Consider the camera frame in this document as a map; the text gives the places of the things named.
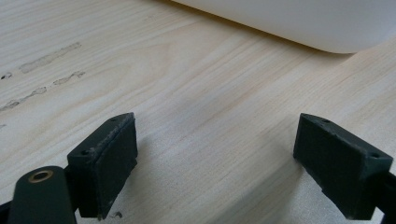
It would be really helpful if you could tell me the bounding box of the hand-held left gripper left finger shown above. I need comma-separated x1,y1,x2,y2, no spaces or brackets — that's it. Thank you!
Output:
66,112,139,221

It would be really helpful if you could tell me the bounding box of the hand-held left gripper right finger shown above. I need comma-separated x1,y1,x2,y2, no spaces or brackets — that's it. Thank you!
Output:
292,112,394,221

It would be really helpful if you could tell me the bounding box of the white plastic container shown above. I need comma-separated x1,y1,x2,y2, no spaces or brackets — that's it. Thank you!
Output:
170,0,396,54

